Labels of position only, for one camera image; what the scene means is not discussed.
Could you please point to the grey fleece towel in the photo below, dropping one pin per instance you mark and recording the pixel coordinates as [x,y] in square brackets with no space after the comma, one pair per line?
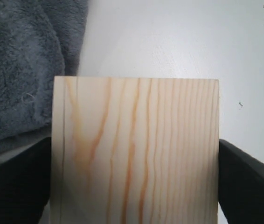
[39,39]

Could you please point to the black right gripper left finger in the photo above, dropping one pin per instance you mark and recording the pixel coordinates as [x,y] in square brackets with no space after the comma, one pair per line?
[25,185]

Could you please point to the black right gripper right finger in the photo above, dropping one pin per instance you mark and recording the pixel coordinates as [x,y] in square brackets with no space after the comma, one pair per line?
[240,185]

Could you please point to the light wooden cube block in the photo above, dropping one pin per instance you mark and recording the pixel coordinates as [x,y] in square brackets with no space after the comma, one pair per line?
[134,151]

